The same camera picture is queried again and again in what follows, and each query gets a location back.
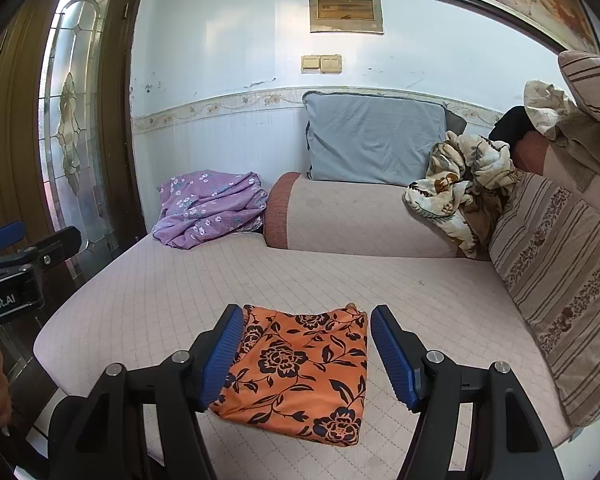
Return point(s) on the orange floral shirt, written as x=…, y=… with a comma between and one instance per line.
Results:
x=300, y=370

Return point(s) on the beige light switch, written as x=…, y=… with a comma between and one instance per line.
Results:
x=331, y=63
x=311, y=63

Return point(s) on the dark grey pillow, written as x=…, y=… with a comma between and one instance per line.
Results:
x=456, y=121

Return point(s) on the pink quilted mattress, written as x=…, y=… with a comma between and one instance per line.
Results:
x=180, y=280

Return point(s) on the black cloth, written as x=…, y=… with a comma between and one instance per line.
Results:
x=510, y=125

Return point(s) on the striped floral cushion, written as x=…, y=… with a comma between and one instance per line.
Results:
x=570, y=285

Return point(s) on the brown cloth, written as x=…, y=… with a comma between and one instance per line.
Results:
x=585, y=155

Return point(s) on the brown striped pillow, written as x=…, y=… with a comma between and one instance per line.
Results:
x=595, y=85

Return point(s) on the cream floral blanket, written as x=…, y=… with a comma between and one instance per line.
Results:
x=445, y=190

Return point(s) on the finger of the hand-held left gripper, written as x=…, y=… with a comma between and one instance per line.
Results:
x=2, y=237
x=55, y=245

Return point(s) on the wooden stained glass door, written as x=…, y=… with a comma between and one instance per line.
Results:
x=80, y=135

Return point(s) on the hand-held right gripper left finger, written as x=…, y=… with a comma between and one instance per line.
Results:
x=223, y=355

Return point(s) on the grey-blue pillow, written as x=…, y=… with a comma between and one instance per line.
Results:
x=375, y=140

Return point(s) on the cream printed cloth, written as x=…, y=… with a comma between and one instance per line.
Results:
x=545, y=105

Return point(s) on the purple floral cloth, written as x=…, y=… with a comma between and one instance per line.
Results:
x=205, y=210

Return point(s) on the pink quilted bolster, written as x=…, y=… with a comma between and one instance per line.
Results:
x=355, y=220

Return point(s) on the pink sofa armrest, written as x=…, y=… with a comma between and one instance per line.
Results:
x=530, y=155

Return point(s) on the beige wall panel box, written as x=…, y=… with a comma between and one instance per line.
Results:
x=345, y=9

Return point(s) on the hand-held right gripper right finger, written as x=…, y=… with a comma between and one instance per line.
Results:
x=395, y=360

